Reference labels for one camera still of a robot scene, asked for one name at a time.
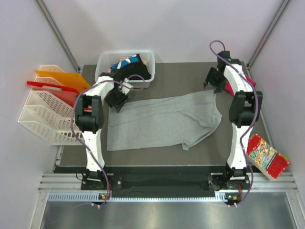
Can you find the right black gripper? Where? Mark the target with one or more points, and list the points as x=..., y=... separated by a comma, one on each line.
x=209, y=78

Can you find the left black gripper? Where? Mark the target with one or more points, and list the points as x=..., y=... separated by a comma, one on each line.
x=118, y=102

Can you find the grey t shirt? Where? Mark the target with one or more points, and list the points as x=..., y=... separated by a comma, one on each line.
x=183, y=120

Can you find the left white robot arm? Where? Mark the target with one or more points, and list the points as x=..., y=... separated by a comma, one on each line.
x=88, y=119

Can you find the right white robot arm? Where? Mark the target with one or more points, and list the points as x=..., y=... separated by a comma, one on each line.
x=243, y=114

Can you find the black t shirt with print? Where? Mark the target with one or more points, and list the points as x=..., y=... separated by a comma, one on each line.
x=133, y=65

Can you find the white plastic laundry basket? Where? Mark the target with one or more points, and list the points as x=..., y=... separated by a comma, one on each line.
x=109, y=58

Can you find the red plastic folder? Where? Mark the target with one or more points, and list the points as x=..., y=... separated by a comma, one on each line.
x=66, y=94

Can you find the orange plastic folder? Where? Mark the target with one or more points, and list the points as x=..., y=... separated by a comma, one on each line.
x=73, y=80

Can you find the white plastic file organizer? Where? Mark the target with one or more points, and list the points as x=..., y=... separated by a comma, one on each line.
x=47, y=116

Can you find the red patterned book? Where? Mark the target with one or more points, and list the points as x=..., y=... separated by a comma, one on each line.
x=268, y=160

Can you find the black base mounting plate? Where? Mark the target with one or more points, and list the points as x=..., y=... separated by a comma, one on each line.
x=170, y=185

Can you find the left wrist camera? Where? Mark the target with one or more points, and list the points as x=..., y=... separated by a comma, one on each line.
x=125, y=88

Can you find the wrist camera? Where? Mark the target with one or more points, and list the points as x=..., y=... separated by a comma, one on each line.
x=125, y=88
x=222, y=59

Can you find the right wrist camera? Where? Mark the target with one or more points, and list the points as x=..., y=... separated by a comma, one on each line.
x=222, y=59

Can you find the grey slotted cable duct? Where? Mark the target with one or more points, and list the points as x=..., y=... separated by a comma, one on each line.
x=99, y=197

